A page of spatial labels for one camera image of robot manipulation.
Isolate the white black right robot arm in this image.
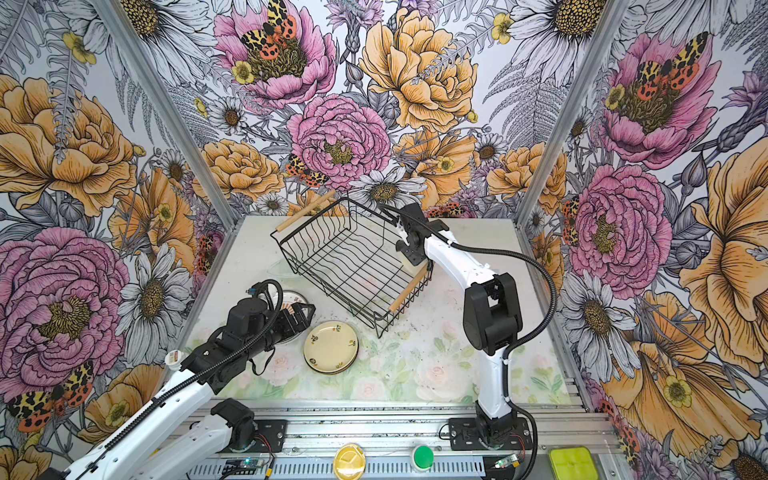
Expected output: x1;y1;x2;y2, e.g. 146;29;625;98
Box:
396;214;522;421

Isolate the black corrugated cable right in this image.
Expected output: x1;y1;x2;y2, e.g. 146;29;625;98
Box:
377;202;559;361

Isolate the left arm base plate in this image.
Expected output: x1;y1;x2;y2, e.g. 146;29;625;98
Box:
241;419;288;454

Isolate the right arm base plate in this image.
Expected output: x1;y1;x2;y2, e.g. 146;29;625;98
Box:
448;418;533;451

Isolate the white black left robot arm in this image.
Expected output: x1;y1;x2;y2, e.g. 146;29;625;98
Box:
41;297;316;479

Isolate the small circuit board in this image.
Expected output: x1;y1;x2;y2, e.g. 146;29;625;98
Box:
222;458;269;478

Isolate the lime green button right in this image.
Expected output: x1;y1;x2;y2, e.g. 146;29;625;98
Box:
549;446;600;480

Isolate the small white jar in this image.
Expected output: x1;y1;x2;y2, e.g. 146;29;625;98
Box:
164;350;186;371

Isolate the black wire dish rack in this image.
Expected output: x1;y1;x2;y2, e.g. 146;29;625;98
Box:
271;190;433;337

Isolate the beige small plate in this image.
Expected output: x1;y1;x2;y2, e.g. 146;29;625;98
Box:
303;321;360;375

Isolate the green round button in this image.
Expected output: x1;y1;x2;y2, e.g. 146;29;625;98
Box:
411;445;435;473

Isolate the cream small plate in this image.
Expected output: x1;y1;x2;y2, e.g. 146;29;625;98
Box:
399;245;428;268

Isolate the aluminium corner post left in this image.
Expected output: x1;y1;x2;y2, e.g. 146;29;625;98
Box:
94;1;239;231

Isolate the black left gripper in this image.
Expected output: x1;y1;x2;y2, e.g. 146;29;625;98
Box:
244;302;315;359

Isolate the white plate orange pattern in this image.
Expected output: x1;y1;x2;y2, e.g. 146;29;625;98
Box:
280;290;308;315

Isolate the gold round button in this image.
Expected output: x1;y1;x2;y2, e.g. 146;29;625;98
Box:
332;443;367;480

